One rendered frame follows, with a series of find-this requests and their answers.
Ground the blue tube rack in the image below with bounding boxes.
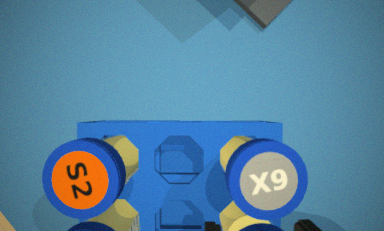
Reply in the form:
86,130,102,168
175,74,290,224
77,120,283,231

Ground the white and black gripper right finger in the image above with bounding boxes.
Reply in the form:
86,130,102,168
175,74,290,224
294,219,322,231

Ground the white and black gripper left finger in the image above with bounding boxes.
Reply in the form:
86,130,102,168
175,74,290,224
204,222,221,231

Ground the blue bench mat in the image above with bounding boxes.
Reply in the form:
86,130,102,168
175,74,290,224
0,0,384,231

